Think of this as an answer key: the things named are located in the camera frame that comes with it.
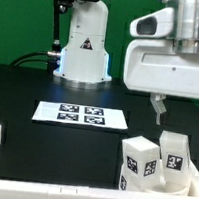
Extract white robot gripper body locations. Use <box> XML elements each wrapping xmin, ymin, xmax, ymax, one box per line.
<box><xmin>123</xmin><ymin>39</ymin><xmax>199</xmax><ymax>99</ymax></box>

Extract white marker sheet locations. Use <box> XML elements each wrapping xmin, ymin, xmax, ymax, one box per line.
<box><xmin>33</xmin><ymin>101</ymin><xmax>127</xmax><ymax>130</ymax></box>

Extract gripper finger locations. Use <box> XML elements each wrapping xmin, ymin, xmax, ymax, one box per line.
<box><xmin>150</xmin><ymin>93</ymin><xmax>167</xmax><ymax>125</ymax></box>

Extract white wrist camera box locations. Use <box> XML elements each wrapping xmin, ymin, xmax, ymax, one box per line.
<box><xmin>129</xmin><ymin>7</ymin><xmax>175</xmax><ymax>39</ymax></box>

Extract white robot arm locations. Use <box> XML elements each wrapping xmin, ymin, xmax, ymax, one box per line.
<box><xmin>54</xmin><ymin>0</ymin><xmax>199</xmax><ymax>115</ymax></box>

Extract black camera on stand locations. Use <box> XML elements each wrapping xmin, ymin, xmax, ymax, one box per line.
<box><xmin>34</xmin><ymin>0</ymin><xmax>102</xmax><ymax>79</ymax></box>

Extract black cables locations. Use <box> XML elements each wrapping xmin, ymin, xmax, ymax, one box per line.
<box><xmin>9</xmin><ymin>47</ymin><xmax>51</xmax><ymax>71</ymax></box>

